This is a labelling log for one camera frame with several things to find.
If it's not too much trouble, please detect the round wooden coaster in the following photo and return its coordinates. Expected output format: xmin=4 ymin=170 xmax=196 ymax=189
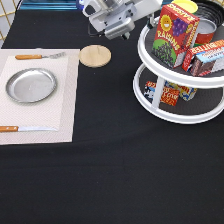
xmin=79 ymin=45 xmax=111 ymax=68

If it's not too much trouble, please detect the red orange lower-tier box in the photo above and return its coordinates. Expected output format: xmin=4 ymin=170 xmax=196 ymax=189
xmin=143 ymin=81 xmax=179 ymax=106

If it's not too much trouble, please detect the brown white chocolate box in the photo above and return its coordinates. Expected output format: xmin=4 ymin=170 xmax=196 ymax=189
xmin=190 ymin=47 xmax=224 ymax=76

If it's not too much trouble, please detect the white two-tier lazy Susan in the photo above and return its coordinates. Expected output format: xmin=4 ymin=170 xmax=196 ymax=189
xmin=133 ymin=26 xmax=224 ymax=124

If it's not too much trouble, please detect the red raisins box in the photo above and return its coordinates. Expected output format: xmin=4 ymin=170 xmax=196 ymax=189
xmin=152 ymin=3 xmax=200 ymax=68

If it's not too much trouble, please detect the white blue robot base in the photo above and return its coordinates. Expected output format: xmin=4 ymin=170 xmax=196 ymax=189
xmin=76 ymin=0 xmax=84 ymax=9

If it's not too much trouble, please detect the red butter box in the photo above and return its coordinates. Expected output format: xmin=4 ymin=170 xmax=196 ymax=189
xmin=182 ymin=40 xmax=224 ymax=71

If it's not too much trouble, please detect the red soup can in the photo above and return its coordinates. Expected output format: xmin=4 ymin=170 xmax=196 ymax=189
xmin=195 ymin=18 xmax=217 ymax=45

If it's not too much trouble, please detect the wooden handled fork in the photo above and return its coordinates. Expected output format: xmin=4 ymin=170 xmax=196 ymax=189
xmin=15 ymin=52 xmax=66 ymax=60

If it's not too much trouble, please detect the wooden handled knife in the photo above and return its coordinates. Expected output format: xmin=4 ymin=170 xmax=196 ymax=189
xmin=0 ymin=126 xmax=57 ymax=132

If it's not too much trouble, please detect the black ribbed bowl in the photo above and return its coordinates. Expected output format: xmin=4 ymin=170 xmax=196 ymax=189
xmin=195 ymin=0 xmax=224 ymax=27

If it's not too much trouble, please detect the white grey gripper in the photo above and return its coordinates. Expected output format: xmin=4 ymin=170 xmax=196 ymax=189
xmin=82 ymin=0 xmax=163 ymax=40

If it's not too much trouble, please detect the beige woven placemat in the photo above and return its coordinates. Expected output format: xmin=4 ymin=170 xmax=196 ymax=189
xmin=0 ymin=49 xmax=79 ymax=145

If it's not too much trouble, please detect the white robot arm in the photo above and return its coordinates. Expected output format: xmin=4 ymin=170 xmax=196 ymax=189
xmin=82 ymin=0 xmax=163 ymax=40

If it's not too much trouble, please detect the green yellow-lid canister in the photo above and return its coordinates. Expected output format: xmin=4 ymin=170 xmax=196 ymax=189
xmin=173 ymin=0 xmax=198 ymax=14

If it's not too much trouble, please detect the white blue yellow carton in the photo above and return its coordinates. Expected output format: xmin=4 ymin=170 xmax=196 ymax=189
xmin=165 ymin=81 xmax=197 ymax=101

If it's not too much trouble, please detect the round metal plate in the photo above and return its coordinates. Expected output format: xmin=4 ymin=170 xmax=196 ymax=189
xmin=5 ymin=68 xmax=57 ymax=103

